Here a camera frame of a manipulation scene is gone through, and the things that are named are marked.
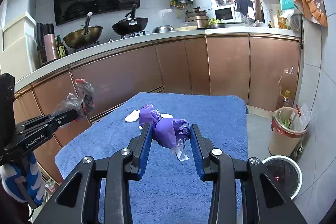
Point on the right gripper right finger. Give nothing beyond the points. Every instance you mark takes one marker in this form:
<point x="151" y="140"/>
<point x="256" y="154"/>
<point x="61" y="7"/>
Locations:
<point x="263" y="198"/>

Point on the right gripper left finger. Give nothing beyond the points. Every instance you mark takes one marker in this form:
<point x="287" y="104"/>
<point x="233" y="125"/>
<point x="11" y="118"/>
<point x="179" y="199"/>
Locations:
<point x="77" y="199"/>

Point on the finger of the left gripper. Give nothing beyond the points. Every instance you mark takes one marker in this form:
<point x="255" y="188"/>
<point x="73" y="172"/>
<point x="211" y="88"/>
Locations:
<point x="31" y="134"/>

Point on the white printed snack bag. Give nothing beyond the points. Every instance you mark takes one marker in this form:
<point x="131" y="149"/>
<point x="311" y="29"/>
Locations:
<point x="75" y="108"/>

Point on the purple wrapper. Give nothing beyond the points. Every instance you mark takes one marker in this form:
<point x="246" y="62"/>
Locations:
<point x="169" y="133"/>

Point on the small white tissue piece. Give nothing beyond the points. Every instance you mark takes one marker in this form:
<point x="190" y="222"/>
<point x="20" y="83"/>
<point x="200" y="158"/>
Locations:
<point x="133" y="116"/>

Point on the white round trash bin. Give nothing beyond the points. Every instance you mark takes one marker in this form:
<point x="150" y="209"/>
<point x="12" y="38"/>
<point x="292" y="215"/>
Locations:
<point x="287" y="172"/>

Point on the beige trash bin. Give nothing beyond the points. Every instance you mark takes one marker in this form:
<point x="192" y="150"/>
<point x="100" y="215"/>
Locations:
<point x="286" y="135"/>

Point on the brown kitchen cabinets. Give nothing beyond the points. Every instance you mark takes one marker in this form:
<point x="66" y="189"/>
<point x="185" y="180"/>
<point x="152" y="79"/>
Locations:
<point x="245" y="65"/>

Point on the olive oil bottle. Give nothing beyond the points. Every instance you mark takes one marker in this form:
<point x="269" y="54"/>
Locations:
<point x="61" y="47"/>

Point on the pink thermos bottle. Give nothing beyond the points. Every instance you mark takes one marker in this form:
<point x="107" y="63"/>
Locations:
<point x="50" y="42"/>

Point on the blue towel mat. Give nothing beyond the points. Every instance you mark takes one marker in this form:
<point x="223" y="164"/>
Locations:
<point x="170" y="191"/>

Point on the brass wok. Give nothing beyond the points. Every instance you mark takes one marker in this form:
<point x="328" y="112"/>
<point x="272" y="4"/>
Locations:
<point x="84" y="36"/>

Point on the cooking oil bottle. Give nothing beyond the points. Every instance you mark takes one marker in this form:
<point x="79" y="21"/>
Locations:
<point x="284" y="85"/>

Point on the black wok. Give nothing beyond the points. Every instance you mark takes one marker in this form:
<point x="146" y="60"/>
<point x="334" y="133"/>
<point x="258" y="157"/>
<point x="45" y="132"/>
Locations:
<point x="131" y="24"/>

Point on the steel bowl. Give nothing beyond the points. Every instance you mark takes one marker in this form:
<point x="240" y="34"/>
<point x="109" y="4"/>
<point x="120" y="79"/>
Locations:
<point x="161" y="29"/>

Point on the green vegetables bowl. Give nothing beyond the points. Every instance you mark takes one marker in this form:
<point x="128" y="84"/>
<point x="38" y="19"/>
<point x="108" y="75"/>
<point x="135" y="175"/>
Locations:
<point x="216" y="23"/>

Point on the steel pot with lid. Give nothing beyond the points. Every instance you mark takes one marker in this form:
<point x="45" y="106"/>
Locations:
<point x="198" y="18"/>

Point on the white microwave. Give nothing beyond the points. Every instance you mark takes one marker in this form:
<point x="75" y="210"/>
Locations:
<point x="225" y="13"/>

